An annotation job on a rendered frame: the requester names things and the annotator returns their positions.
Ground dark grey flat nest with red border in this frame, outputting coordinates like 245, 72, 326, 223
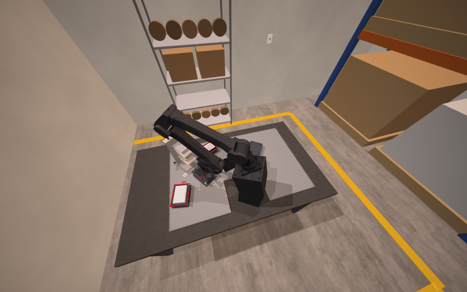
170, 183, 191, 208

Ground white microplate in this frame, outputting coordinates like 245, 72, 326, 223
173, 185, 187, 204

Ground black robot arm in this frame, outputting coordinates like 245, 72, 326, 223
154, 104, 262, 176

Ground grey shelf rack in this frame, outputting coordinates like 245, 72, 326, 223
165, 138, 198, 172

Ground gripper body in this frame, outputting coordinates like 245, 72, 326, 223
196, 167, 209, 176

